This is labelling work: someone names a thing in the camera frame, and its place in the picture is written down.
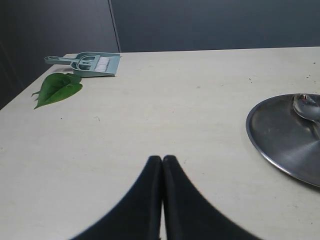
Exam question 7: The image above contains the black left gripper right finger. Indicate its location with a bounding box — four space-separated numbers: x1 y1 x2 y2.
162 155 257 240

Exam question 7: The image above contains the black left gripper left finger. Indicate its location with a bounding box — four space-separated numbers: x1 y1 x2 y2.
74 155 163 240

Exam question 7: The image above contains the round stainless steel plate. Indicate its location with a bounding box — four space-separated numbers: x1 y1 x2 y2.
245 94 320 187

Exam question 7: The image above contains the stainless steel spork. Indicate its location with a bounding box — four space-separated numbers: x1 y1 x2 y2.
292 93 320 139

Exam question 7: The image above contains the green artificial leaf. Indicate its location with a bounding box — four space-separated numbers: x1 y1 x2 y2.
32 73 83 109

